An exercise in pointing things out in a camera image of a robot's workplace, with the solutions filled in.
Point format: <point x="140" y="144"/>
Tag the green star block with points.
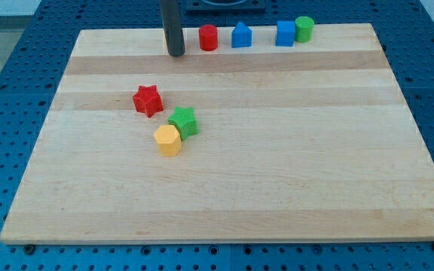
<point x="185" y="121"/>

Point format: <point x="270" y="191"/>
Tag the red star block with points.
<point x="147" y="100"/>

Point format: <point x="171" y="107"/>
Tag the wooden board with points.
<point x="309" y="143"/>

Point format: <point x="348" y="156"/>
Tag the yellow hexagon block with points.
<point x="168" y="140"/>

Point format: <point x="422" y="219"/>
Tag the red cylinder block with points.
<point x="208" y="37"/>

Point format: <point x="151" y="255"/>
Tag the blue house-shaped block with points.
<point x="241" y="36"/>

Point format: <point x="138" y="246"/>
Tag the blue cube block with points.
<point x="285" y="35"/>

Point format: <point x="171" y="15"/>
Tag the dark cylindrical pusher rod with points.
<point x="172" y="25"/>

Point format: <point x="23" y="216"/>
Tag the green cylinder block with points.
<point x="304" y="29"/>

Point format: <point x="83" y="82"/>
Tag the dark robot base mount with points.
<point x="193" y="6"/>

